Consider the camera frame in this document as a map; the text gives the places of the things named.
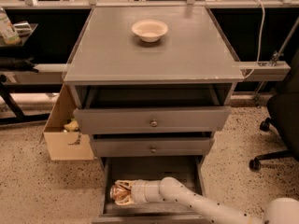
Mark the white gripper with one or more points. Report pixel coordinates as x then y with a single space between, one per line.
139 190

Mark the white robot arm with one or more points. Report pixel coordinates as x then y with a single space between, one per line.
169 189

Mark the grey middle drawer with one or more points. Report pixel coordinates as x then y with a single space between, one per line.
151 144

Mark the grey drawer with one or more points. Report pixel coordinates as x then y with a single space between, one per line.
151 109
151 144
186 169

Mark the grey bottom drawer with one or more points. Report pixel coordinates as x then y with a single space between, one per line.
186 169

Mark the grey top drawer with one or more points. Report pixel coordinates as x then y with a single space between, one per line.
151 109

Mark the grey drawer cabinet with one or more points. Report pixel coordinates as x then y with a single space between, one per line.
191 53

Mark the cardboard box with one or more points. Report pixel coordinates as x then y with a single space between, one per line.
63 144

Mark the yellow item in box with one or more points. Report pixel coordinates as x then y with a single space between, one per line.
72 126

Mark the white paper bowl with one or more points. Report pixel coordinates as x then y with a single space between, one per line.
149 30

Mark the black office chair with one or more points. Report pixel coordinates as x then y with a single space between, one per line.
283 109

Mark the black cloth on shelf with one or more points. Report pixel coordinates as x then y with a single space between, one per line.
17 64

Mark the shiny foil packet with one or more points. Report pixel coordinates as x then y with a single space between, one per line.
23 28

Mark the green labelled plastic bottle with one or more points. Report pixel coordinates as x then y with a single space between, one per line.
7 30

